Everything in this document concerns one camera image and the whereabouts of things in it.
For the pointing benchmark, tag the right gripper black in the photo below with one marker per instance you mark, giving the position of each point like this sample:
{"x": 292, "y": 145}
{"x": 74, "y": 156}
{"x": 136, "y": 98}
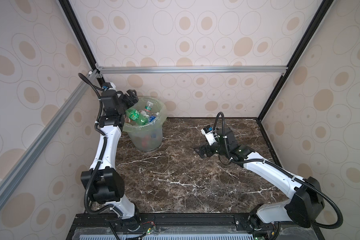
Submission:
{"x": 206, "y": 147}

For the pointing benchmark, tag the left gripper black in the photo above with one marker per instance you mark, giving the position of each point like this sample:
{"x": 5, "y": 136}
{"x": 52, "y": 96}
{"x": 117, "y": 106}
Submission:
{"x": 131, "y": 102}

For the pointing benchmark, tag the green soda bottle yellow cap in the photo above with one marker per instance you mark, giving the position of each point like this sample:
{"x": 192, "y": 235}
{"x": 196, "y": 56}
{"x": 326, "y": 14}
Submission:
{"x": 136, "y": 117}

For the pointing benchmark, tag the green mesh bin with liner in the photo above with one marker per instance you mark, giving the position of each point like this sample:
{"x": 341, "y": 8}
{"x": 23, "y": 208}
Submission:
{"x": 150, "y": 136}

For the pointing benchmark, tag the white floral label bottle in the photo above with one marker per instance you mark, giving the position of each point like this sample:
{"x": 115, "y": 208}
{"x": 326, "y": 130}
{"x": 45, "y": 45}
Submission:
{"x": 147, "y": 111}

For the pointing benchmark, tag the Pocari Sweat clear bottle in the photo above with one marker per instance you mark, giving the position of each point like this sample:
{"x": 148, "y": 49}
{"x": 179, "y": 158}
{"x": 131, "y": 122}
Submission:
{"x": 154, "y": 117}

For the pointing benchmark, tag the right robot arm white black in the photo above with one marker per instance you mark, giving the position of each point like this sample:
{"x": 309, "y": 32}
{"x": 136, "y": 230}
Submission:
{"x": 303, "y": 204}

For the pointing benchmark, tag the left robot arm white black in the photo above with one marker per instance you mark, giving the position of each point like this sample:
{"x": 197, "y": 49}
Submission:
{"x": 104, "y": 187}

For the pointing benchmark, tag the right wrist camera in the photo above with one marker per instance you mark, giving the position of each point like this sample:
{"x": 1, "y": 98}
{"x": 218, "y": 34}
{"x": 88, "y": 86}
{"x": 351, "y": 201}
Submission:
{"x": 209, "y": 133}

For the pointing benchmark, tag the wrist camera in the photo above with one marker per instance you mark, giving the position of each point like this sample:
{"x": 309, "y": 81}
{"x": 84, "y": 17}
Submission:
{"x": 108, "y": 86}
{"x": 209, "y": 133}

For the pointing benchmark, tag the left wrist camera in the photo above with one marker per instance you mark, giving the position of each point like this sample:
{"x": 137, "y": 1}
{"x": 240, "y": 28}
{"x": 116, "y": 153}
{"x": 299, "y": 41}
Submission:
{"x": 108, "y": 86}

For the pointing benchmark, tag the horizontal aluminium rail back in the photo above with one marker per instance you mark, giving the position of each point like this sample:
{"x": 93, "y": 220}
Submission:
{"x": 192, "y": 70}

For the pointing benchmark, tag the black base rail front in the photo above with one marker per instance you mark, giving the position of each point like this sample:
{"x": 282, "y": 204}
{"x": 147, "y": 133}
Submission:
{"x": 187, "y": 227}

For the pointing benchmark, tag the diagonal aluminium rail left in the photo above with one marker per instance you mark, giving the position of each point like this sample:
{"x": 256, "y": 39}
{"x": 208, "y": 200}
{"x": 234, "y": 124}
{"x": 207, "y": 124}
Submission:
{"x": 16, "y": 174}

